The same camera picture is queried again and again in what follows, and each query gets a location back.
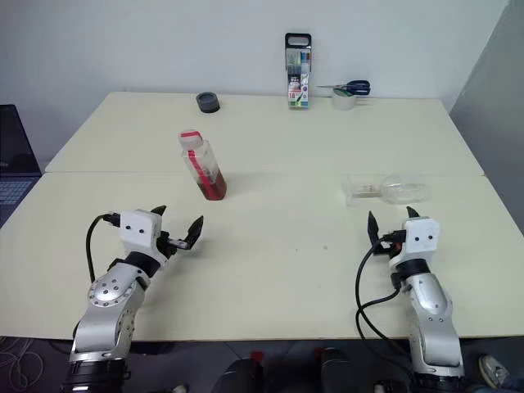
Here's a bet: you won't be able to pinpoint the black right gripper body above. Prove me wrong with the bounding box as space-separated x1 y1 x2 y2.
374 231 406 257

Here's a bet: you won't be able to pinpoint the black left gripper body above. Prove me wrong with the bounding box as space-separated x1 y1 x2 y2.
157 230 189 260

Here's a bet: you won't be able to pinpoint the clear plastic bottle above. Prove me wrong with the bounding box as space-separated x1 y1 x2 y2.
342 174 433 206

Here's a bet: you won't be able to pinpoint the bottle with red liquid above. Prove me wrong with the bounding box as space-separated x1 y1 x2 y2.
178 137 228 201

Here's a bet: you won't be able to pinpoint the clear tape roll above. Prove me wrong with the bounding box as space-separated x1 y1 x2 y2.
331 87 356 111

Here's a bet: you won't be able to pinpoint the dark rounded shape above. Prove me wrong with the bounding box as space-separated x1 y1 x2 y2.
212 359 265 393

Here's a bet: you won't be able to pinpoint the dark laptop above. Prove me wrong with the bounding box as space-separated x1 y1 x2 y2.
0 104 43 228

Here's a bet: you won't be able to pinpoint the grey sneaker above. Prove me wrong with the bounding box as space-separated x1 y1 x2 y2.
478 355 512 388

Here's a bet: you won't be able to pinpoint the marker pen pack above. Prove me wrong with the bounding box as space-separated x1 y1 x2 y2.
284 32 313 111

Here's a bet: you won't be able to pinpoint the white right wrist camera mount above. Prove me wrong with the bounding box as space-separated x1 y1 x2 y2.
388 216 441 269

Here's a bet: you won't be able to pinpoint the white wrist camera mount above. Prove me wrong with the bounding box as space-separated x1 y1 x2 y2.
388 216 441 269
120 209 171 271

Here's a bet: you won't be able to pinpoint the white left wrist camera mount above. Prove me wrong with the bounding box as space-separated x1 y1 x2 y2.
120 209 171 271

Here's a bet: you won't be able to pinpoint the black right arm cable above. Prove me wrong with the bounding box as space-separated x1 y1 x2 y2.
354 229 415 384

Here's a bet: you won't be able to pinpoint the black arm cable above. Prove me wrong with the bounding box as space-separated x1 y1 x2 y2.
84 211 122 283
354 229 415 384

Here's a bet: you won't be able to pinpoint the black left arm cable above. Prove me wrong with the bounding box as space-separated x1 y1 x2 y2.
84 211 122 283

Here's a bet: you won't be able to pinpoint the blue handled scissors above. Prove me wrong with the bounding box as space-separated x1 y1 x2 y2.
316 79 372 96

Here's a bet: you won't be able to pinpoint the white floor cable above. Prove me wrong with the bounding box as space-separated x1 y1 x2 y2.
0 338 44 393

